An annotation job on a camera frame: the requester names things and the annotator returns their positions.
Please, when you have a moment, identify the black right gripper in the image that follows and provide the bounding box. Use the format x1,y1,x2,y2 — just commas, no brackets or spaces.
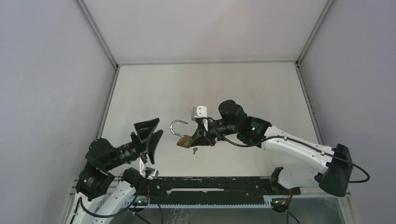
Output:
190,117,239,147

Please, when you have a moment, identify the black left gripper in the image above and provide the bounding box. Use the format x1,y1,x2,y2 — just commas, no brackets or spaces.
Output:
105,117,164,169

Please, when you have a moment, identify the large brass padlock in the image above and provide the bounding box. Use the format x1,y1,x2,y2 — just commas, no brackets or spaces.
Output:
170,119,192,148

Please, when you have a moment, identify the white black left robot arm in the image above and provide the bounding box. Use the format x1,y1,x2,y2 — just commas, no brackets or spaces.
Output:
66,118,163,224

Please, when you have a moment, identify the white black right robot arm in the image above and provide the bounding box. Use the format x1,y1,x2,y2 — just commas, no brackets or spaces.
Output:
189,99,353,197

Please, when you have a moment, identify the black right camera cable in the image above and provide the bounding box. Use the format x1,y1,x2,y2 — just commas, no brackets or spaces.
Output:
207,119,371,183

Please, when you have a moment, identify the black camera cable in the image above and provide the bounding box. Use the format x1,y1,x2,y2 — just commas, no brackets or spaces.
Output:
78,195,140,219
207,119,371,183

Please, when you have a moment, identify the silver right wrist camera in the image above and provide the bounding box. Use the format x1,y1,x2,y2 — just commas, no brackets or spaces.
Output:
191,105,208,121

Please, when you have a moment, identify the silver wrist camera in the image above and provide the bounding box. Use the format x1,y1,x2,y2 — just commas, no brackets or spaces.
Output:
191,105,208,121
139,158,159,180

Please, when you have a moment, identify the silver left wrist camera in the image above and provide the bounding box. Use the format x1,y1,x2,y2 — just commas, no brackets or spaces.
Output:
139,158,159,180

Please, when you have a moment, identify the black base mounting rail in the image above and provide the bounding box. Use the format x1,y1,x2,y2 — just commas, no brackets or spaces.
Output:
138,176,301,206

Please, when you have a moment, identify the black left camera cable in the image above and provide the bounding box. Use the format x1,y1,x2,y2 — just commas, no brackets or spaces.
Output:
78,195,140,219

